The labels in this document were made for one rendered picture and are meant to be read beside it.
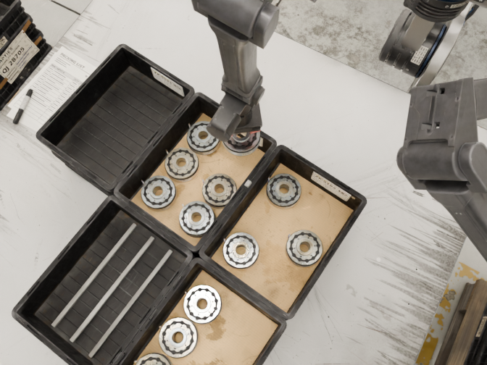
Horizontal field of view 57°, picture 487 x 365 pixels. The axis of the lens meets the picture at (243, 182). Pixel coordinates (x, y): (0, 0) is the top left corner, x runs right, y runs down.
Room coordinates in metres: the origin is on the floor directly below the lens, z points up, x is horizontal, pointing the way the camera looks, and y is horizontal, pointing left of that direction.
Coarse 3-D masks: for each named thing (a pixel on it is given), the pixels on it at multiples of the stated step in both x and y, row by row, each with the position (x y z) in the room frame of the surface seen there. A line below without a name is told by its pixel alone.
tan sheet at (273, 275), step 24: (264, 192) 0.41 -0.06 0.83; (312, 192) 0.41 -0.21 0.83; (264, 216) 0.34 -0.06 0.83; (288, 216) 0.34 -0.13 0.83; (312, 216) 0.33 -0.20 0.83; (336, 216) 0.33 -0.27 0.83; (264, 240) 0.26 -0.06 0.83; (264, 264) 0.19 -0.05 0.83; (288, 264) 0.19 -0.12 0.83; (264, 288) 0.13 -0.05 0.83; (288, 288) 0.13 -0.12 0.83
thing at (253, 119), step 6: (252, 108) 0.53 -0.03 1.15; (258, 108) 0.53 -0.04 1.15; (246, 114) 0.48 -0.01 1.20; (252, 114) 0.51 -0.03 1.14; (258, 114) 0.51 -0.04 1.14; (246, 120) 0.48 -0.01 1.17; (252, 120) 0.49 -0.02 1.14; (258, 120) 0.49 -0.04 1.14; (240, 126) 0.48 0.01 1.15; (246, 126) 0.48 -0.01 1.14; (252, 126) 0.48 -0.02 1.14; (258, 126) 0.48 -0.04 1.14
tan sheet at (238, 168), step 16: (208, 160) 0.52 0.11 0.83; (224, 160) 0.52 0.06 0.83; (240, 160) 0.52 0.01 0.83; (256, 160) 0.51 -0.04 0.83; (208, 176) 0.47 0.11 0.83; (240, 176) 0.46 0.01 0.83; (160, 192) 0.42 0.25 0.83; (192, 192) 0.42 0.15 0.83; (144, 208) 0.37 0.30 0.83; (176, 208) 0.37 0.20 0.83; (176, 224) 0.32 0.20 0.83; (192, 240) 0.27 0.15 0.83
